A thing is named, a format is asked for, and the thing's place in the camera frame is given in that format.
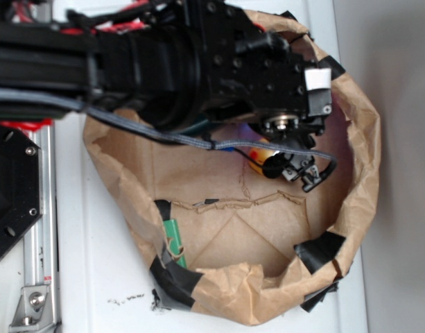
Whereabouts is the yellow rubber duck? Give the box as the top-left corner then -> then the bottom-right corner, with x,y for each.
249,147 -> 277,176

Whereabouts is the silver aluminium extrusion rail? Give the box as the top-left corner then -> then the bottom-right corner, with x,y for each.
21,126 -> 62,332

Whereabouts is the green tape strip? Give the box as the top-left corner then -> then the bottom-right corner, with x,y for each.
163,219 -> 187,268

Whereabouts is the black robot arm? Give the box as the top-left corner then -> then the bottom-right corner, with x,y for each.
0,1 -> 337,191

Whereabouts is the silver corner bracket with bolt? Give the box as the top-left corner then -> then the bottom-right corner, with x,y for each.
8,285 -> 55,332

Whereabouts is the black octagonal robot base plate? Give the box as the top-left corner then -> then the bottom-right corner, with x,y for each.
0,125 -> 42,261

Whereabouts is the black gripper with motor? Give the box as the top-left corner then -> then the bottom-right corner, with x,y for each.
198,1 -> 333,191

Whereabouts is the crumpled brown paper bag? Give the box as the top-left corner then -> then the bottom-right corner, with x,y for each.
84,10 -> 381,325

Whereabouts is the grey braided cable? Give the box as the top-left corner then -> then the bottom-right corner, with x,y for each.
0,86 -> 338,185

